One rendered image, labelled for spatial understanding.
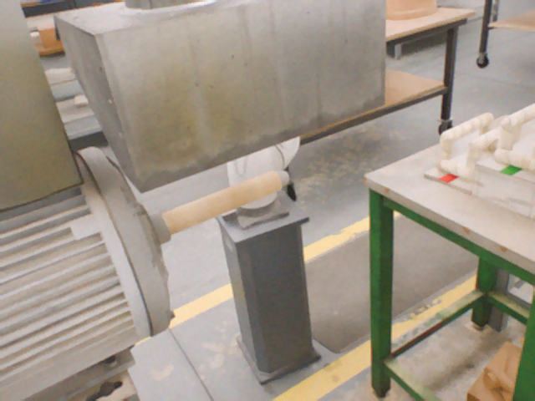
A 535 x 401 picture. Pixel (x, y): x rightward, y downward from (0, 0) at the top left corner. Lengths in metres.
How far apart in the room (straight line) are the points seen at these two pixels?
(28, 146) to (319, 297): 1.97
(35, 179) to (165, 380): 1.71
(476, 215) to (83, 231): 0.94
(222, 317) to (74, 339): 1.79
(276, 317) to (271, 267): 0.23
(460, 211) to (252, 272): 0.75
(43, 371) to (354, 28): 0.48
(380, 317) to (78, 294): 1.26
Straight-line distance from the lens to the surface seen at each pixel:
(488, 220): 1.23
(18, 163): 0.51
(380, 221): 1.42
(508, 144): 1.26
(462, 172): 1.34
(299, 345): 2.01
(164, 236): 0.64
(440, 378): 2.07
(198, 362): 2.17
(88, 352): 0.59
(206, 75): 0.45
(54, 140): 0.51
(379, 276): 1.55
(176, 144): 0.45
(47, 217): 0.55
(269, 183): 0.70
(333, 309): 2.29
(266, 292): 1.75
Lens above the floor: 1.59
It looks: 30 degrees down
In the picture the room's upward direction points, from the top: 8 degrees counter-clockwise
